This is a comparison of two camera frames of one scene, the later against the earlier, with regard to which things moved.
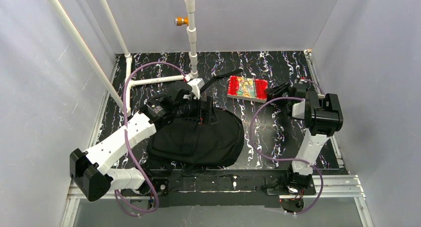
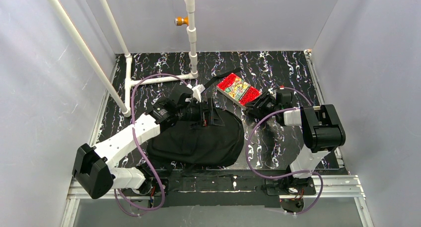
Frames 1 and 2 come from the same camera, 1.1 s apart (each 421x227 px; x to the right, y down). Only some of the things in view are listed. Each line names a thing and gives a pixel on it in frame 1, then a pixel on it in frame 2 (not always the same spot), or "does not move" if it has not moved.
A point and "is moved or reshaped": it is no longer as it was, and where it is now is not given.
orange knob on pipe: (179, 21) does not move
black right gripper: (282, 91) -> (259, 102)
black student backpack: (183, 141) does not move
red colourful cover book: (247, 88) is moved or reshaped
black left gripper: (204, 110) does not move
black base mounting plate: (230, 188) does not move
